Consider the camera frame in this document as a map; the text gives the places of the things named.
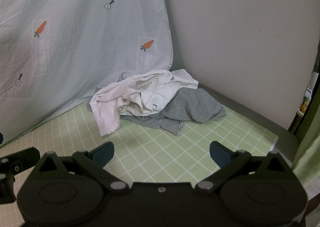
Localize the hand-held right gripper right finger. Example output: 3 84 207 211
195 141 293 191

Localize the green checkered mat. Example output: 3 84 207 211
0 103 279 185

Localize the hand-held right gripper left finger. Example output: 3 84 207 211
37 141 129 191

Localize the carrot print sheet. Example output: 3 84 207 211
0 0 174 148

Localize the grey shirt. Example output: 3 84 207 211
120 88 227 137

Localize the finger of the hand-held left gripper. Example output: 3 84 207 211
0 147 41 205

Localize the white shirt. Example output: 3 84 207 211
89 69 199 138

